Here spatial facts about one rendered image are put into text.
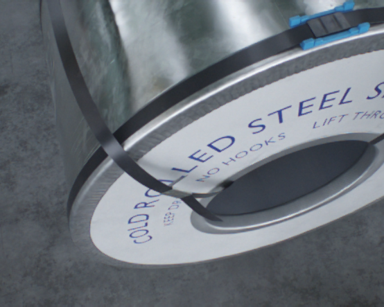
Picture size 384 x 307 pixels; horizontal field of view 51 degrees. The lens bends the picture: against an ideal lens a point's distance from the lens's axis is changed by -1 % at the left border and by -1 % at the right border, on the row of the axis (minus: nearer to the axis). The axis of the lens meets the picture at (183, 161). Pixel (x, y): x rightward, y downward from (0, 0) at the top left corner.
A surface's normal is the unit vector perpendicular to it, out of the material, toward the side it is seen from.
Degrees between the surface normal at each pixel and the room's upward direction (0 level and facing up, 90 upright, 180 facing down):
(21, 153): 0
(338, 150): 67
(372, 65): 90
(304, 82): 90
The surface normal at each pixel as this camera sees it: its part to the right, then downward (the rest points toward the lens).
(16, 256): -0.07, -0.45
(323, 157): -0.81, -0.05
